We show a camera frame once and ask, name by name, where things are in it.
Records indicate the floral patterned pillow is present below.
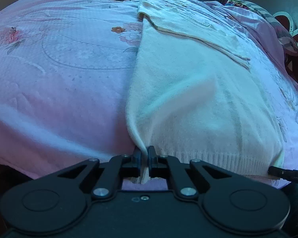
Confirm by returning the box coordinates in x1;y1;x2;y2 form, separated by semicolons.
226;0;298;57

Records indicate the pink floral bed sheet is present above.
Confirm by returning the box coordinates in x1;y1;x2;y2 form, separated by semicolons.
0;0;298;178

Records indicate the pink folded blanket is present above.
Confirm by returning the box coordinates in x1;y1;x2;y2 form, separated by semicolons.
203;1;298;88

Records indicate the red white headboard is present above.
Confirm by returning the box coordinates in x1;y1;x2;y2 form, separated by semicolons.
273;11;298;82

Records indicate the cream knitted sweater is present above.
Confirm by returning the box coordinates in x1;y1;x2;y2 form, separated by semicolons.
126;0;284;186

